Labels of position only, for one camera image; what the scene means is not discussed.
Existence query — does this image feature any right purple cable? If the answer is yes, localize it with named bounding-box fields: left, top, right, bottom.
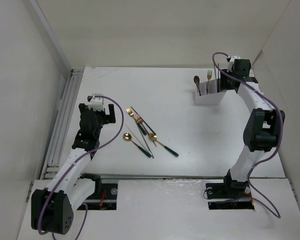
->
left=211, top=51, right=285, bottom=220

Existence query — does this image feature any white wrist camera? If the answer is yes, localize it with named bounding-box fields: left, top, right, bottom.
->
left=226, top=55, right=241, bottom=72
left=87, top=93, right=104, bottom=112

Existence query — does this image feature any aluminium frame rail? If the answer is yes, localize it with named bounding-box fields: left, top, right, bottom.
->
left=37, top=68, right=84, bottom=180

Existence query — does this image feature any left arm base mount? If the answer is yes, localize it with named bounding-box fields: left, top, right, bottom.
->
left=72, top=173, right=118, bottom=211

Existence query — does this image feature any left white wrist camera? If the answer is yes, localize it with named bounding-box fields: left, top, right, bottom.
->
left=87, top=93, right=104, bottom=112

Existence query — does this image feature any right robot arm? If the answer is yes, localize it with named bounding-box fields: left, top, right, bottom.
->
left=220, top=56, right=285, bottom=199

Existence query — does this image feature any rose gold fork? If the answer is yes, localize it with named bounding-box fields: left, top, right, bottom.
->
left=135, top=114, right=157, bottom=147

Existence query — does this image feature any purple cable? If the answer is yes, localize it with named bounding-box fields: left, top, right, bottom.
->
left=211, top=51, right=285, bottom=220
left=37, top=94, right=125, bottom=240

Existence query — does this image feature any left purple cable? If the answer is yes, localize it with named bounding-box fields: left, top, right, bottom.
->
left=37, top=94, right=125, bottom=240

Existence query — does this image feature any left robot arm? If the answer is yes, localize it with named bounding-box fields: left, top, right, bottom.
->
left=30, top=103, right=116, bottom=235

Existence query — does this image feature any gold fork dark green handle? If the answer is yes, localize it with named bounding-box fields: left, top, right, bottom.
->
left=205, top=69, right=213, bottom=94

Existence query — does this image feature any black chopstick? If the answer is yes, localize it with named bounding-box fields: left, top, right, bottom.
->
left=130, top=106, right=157, bottom=135
left=216, top=62, right=221, bottom=93

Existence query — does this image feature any small gold spoon green handle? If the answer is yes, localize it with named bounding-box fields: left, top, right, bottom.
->
left=149, top=133, right=179, bottom=157

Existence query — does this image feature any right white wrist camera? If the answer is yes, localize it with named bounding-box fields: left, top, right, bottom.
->
left=226, top=55, right=241, bottom=72

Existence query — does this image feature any lilac utensil container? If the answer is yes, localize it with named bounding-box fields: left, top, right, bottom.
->
left=194, top=79, right=226, bottom=106

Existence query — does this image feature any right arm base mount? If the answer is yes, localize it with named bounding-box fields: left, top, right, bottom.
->
left=204, top=182, right=255, bottom=210

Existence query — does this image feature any brown wooden spoon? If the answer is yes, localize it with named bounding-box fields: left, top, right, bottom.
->
left=193, top=75, right=202, bottom=96

